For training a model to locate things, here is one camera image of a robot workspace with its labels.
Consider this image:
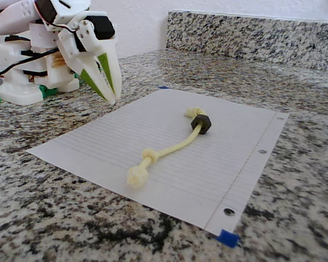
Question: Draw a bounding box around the yellow knotted rope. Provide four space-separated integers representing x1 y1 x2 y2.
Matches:
126 106 208 189

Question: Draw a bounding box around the black hex nut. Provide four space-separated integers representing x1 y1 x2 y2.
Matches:
190 114 213 135

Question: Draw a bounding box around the lined paper sheet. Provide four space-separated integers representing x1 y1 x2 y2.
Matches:
26 88 290 236

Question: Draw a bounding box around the granite backsplash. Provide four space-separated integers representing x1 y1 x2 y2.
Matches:
166 10 328 73

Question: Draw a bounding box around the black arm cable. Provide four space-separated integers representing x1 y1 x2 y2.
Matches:
0 49 61 76

